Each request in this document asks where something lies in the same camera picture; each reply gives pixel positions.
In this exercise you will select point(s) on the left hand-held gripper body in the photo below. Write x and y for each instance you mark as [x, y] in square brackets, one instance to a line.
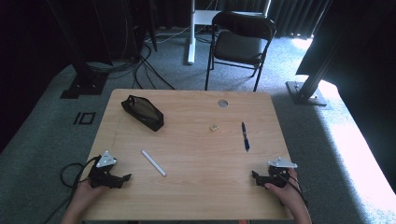
[104, 174]

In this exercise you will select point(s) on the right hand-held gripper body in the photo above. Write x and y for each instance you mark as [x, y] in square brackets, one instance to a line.
[278, 174]

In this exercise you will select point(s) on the white pen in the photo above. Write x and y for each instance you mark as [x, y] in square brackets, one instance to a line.
[153, 163]

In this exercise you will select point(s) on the blue pen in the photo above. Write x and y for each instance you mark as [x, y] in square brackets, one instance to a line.
[245, 136]

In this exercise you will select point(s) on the black pencil case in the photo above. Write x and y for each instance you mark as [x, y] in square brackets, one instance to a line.
[143, 112]

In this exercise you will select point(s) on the person's right hand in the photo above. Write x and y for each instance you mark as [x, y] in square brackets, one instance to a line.
[288, 196]

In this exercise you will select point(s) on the person's left hand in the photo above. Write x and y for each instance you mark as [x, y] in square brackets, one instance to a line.
[87, 193]

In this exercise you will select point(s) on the black tape floor marks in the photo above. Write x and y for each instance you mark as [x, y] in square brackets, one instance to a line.
[84, 118]

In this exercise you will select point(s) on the small tan eraser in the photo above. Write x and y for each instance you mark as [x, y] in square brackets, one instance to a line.
[214, 127]

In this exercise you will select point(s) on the grey round table grommet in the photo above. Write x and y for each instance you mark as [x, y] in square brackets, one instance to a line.
[222, 103]

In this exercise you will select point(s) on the black metal stand flat base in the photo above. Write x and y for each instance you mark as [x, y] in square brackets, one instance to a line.
[306, 91]

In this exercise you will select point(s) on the black metal stand square base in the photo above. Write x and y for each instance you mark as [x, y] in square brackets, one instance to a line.
[84, 84]

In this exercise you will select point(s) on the black folding chair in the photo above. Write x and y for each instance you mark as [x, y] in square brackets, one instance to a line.
[239, 43]

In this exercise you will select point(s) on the dark pleated curtain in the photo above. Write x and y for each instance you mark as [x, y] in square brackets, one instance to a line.
[295, 17]

